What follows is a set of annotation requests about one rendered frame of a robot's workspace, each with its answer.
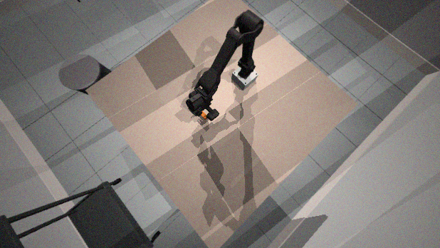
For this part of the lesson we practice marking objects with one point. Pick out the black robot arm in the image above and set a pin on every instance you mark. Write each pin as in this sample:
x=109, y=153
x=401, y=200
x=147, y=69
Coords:
x=250, y=26

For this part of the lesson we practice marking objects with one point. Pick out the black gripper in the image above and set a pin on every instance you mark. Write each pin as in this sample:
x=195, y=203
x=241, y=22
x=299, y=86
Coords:
x=212, y=113

